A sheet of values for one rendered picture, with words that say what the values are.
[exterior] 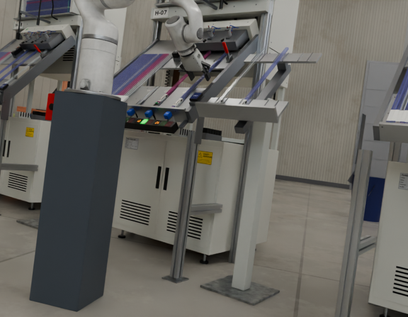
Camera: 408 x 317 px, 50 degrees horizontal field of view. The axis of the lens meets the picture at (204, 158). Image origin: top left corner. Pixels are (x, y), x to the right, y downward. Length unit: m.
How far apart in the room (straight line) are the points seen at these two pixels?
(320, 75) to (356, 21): 1.66
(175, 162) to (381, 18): 11.05
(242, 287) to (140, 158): 0.95
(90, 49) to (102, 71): 0.08
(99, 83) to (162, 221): 1.04
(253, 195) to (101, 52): 0.83
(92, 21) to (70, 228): 0.68
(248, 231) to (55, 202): 0.79
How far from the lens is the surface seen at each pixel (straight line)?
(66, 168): 1.48
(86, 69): 1.51
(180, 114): 1.89
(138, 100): 2.13
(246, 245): 1.85
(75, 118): 1.47
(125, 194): 2.49
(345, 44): 12.67
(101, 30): 1.52
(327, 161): 12.24
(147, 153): 2.39
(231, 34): 2.30
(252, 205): 1.82
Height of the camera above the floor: 0.57
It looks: 1 degrees down
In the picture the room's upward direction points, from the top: 7 degrees clockwise
